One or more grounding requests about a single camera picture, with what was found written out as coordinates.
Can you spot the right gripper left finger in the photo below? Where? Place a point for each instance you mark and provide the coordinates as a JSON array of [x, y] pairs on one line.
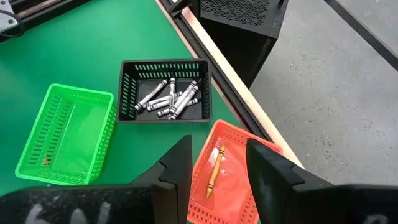
[[168, 193]]

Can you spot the green plastic basket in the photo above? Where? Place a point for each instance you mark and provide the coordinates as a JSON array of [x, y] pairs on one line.
[[66, 137]]

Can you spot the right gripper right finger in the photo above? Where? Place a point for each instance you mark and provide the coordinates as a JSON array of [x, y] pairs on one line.
[[273, 193]]

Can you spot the yellow crayon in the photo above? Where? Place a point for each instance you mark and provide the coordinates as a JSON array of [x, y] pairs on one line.
[[215, 171]]

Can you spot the orange plastic basket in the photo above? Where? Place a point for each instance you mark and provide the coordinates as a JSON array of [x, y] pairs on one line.
[[230, 186]]

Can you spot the black plastic basket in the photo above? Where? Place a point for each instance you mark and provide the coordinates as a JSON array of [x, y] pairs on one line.
[[149, 84]]

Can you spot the pile of grey crayons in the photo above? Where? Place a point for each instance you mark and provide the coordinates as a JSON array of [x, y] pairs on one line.
[[150, 95]]

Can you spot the green table mat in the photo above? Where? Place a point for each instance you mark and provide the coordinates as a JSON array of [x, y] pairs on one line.
[[77, 46]]

